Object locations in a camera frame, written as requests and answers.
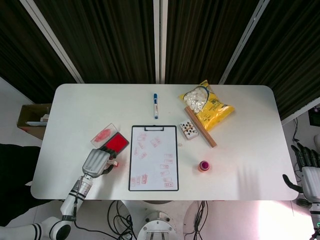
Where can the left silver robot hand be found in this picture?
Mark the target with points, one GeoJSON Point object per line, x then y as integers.
{"type": "Point", "coordinates": [96, 162]}

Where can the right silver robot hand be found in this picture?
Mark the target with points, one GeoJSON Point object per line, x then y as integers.
{"type": "Point", "coordinates": [311, 177]}

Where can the small white stamp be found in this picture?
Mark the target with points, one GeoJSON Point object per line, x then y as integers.
{"type": "Point", "coordinates": [114, 163]}

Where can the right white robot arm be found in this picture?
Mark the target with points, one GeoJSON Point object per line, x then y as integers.
{"type": "Point", "coordinates": [315, 215]}

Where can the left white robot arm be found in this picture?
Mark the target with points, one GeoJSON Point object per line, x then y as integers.
{"type": "Point", "coordinates": [72, 200]}

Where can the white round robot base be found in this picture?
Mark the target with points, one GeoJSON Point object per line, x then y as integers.
{"type": "Point", "coordinates": [156, 225]}

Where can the black clipboard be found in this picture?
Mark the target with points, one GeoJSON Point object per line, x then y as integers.
{"type": "Point", "coordinates": [154, 128]}

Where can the red ink pad clear lid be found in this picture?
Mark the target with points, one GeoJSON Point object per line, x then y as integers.
{"type": "Point", "coordinates": [117, 143]}

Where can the white paper with red stamps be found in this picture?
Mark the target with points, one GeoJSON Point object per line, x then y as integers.
{"type": "Point", "coordinates": [153, 162]}

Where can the black cloth bundle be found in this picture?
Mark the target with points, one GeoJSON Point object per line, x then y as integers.
{"type": "Point", "coordinates": [17, 170]}

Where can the blue and white marker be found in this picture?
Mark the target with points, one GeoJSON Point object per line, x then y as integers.
{"type": "Point", "coordinates": [155, 106]}

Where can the brown cardboard box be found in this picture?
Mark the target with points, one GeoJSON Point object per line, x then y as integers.
{"type": "Point", "coordinates": [27, 115]}

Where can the deck of playing cards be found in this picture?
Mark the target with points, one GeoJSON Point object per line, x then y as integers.
{"type": "Point", "coordinates": [189, 130]}

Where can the orange stacking cup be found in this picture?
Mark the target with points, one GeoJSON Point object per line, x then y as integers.
{"type": "Point", "coordinates": [200, 168]}

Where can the wooden rolling pin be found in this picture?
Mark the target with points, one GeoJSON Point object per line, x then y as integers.
{"type": "Point", "coordinates": [208, 138]}

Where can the yellow snack bag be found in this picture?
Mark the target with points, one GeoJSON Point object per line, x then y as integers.
{"type": "Point", "coordinates": [215, 112]}

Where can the dark pleated curtain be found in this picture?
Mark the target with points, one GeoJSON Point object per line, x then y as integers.
{"type": "Point", "coordinates": [105, 37]}

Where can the white slanted frame post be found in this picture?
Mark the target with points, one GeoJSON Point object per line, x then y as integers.
{"type": "Point", "coordinates": [52, 40]}
{"type": "Point", "coordinates": [245, 40]}

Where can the white upright frame post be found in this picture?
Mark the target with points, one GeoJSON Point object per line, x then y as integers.
{"type": "Point", "coordinates": [160, 40]}

